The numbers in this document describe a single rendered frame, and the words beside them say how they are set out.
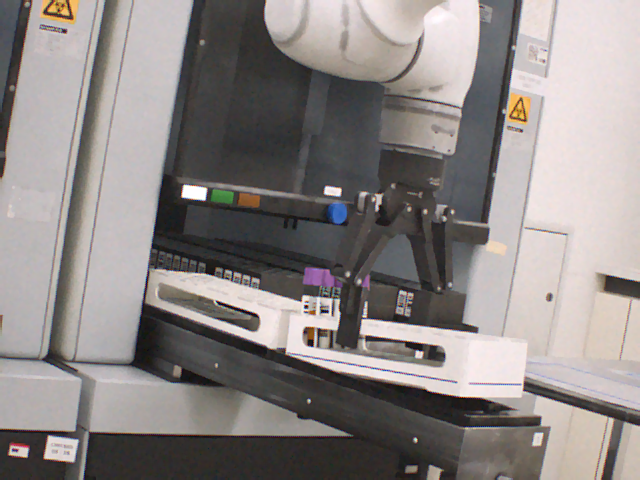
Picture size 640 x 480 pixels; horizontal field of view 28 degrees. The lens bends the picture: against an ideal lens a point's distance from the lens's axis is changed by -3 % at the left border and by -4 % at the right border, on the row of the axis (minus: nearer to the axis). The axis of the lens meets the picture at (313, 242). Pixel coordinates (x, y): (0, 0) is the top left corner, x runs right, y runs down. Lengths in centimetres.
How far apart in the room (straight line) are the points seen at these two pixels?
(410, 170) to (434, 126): 6
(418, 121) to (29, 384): 56
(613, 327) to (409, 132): 275
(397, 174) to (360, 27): 21
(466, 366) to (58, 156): 61
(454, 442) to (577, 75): 278
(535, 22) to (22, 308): 101
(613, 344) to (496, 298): 197
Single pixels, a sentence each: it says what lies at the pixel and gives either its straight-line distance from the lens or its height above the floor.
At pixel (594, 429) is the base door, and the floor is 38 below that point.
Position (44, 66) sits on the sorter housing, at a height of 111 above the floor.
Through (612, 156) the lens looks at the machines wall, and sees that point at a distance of 420.
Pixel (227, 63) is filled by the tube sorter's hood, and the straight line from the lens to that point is 179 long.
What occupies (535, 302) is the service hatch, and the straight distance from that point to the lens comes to 400.
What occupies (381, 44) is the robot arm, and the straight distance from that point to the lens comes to 135.
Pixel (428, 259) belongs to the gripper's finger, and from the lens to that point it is 153.
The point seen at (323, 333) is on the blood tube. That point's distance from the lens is 156.
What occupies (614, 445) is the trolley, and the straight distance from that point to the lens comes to 215.
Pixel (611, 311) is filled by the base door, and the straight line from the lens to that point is 417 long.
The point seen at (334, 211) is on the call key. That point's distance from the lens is 189.
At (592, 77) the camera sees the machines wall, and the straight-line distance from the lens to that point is 409.
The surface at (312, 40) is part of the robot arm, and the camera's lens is 133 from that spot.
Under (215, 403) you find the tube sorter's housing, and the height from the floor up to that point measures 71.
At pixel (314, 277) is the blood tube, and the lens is 155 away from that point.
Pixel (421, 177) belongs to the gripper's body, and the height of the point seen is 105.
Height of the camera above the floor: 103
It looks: 3 degrees down
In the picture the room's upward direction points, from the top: 10 degrees clockwise
